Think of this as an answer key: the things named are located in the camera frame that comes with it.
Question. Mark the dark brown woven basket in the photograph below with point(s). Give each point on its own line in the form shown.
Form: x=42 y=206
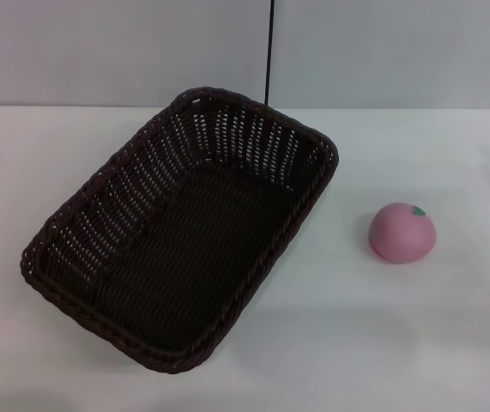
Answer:
x=193 y=257

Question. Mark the pink peach toy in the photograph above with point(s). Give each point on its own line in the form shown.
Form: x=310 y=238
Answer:
x=399 y=236

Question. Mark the black vertical wall strip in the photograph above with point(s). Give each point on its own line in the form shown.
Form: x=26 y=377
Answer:
x=269 y=51

